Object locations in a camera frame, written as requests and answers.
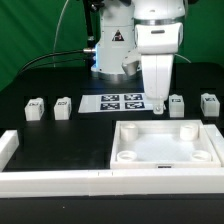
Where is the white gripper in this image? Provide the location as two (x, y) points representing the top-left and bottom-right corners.
(122, 22), (183, 114)

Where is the white square tabletop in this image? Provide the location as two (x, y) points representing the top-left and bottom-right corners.
(110, 120), (221, 169)

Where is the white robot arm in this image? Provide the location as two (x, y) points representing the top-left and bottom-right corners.
(92, 0), (188, 114)

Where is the white tag sheet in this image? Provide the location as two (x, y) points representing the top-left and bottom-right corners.
(78, 92), (167, 114)

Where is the green backdrop curtain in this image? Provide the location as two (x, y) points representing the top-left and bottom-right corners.
(0, 0), (224, 90)

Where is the white U-shaped fence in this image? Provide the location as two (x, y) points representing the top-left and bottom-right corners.
(0, 124), (224, 198)

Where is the black vertical cable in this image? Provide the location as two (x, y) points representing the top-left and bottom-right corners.
(82, 0), (98, 71)

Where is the grey thin cable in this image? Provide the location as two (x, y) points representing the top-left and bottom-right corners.
(52, 0), (71, 68)

